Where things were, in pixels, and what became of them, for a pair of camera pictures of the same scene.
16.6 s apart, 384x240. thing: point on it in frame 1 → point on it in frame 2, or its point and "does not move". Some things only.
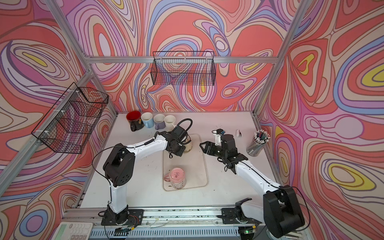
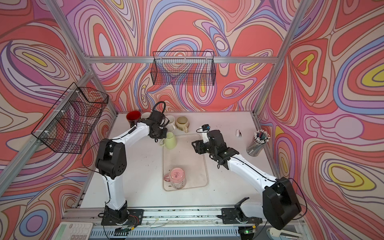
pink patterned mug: [177, 176] does not move
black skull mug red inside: [134, 117] does not move
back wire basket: [186, 68] does not move
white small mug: [169, 120] does not move
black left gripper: [180, 154] → [164, 135]
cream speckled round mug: [188, 146] → [182, 123]
